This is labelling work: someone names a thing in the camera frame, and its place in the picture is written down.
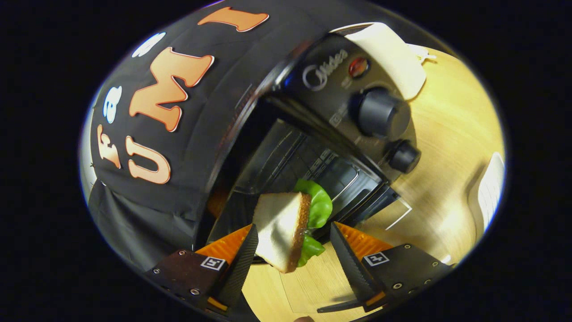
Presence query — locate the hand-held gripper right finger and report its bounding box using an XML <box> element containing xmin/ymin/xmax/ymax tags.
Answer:
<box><xmin>331</xmin><ymin>222</ymin><xmax>454</xmax><ymax>313</ymax></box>

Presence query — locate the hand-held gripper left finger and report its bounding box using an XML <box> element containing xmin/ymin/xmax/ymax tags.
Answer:
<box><xmin>145</xmin><ymin>225</ymin><xmax>259</xmax><ymax>311</ymax></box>

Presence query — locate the toy sandwich with lettuce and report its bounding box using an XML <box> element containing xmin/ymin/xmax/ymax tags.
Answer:
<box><xmin>252</xmin><ymin>179</ymin><xmax>333</xmax><ymax>274</ymax></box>

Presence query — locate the black toaster oven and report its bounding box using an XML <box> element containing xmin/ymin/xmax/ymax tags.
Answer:
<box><xmin>194</xmin><ymin>34</ymin><xmax>423</xmax><ymax>314</ymax></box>

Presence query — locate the white pop-up toaster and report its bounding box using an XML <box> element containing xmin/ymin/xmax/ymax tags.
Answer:
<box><xmin>331</xmin><ymin>22</ymin><xmax>427</xmax><ymax>101</ymax></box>

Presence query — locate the white plate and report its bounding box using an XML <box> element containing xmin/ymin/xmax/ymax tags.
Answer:
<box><xmin>467</xmin><ymin>152</ymin><xmax>506</xmax><ymax>242</ymax></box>

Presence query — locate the small yellow white object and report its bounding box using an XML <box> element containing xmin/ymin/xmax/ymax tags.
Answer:
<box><xmin>407</xmin><ymin>42</ymin><xmax>437</xmax><ymax>64</ymax></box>

